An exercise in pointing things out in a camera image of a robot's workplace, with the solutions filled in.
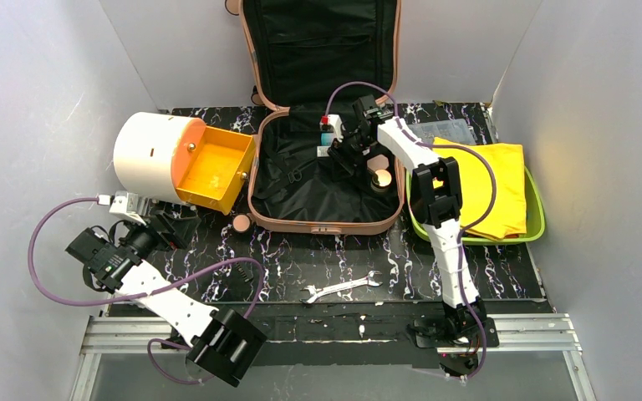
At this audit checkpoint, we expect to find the silver open-end wrench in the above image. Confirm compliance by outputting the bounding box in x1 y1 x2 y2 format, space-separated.
301 271 383 304

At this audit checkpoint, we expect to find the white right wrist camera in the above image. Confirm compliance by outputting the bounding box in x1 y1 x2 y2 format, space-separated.
319 114 344 146

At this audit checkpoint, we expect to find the white toothpaste tube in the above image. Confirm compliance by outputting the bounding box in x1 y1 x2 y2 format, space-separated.
317 146 329 158

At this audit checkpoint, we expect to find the teal pink tube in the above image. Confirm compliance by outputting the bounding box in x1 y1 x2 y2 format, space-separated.
320 129 335 146

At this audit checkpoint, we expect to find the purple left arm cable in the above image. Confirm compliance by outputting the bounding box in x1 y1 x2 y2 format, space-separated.
27 195 267 386

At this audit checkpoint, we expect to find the clear plastic screw box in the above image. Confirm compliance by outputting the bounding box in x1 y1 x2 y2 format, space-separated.
409 119 477 145

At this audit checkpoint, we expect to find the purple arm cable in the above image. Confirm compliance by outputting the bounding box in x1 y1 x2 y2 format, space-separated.
27 195 267 386
325 80 498 383

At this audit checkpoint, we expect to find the round copper compact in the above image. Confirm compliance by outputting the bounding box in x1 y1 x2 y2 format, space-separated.
371 169 393 192

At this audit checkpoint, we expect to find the pink hard-shell suitcase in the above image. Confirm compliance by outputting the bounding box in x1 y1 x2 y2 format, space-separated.
236 1 405 236

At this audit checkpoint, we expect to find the yellow snack packet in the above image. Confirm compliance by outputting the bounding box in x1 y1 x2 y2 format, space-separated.
431 135 528 242

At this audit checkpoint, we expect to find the black spring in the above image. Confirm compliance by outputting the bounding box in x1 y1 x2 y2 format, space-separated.
234 262 253 283

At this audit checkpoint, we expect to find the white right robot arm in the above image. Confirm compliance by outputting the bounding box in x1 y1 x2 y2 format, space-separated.
319 95 479 310

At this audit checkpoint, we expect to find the green plastic tray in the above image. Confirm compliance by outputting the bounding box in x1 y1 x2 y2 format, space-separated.
407 160 547 246

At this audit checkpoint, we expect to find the cream cylindrical drum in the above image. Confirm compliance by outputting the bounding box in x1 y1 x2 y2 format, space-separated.
113 112 256 215

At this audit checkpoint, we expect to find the aluminium frame rail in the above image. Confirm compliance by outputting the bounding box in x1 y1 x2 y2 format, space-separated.
69 298 228 401

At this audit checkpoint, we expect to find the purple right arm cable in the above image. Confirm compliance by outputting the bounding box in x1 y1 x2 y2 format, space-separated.
325 80 498 383

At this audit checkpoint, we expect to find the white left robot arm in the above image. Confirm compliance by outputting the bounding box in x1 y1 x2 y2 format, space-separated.
65 211 267 387

